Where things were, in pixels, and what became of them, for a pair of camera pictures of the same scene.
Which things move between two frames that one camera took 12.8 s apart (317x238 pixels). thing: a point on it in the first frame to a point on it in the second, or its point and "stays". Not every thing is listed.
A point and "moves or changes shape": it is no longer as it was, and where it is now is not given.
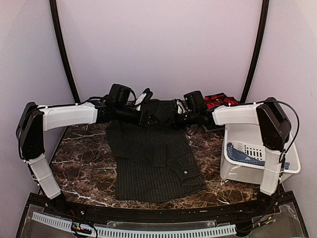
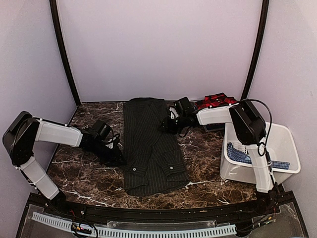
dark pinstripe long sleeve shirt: [155, 162] moves or changes shape
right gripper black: [177, 123] to [168, 126]
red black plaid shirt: [214, 101] stays
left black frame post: [64, 49] stays
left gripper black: [138, 120] to [114, 158]
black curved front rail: [161, 213] stays
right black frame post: [258, 48] stays
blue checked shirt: [238, 155] stays
